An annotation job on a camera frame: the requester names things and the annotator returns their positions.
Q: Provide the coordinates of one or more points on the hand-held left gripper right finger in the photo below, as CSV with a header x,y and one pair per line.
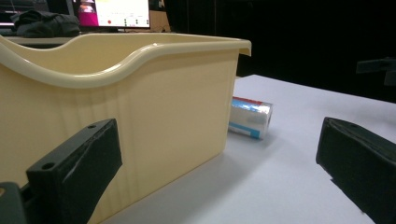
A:
x,y
358,155

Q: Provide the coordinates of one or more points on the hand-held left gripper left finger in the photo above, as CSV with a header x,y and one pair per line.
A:
x,y
74,168

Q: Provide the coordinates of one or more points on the cream plastic basket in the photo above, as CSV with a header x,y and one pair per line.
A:
x,y
155,118

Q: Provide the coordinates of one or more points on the white roll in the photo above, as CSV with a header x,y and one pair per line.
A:
x,y
250,119

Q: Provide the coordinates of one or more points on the black metal stand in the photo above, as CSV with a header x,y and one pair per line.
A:
x,y
378,70

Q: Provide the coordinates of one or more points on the grey desk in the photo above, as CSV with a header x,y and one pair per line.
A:
x,y
34,40

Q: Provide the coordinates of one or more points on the dark cloth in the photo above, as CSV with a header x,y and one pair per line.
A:
x,y
45,24

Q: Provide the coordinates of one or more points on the computer monitor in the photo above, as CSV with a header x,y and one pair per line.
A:
x,y
113,13

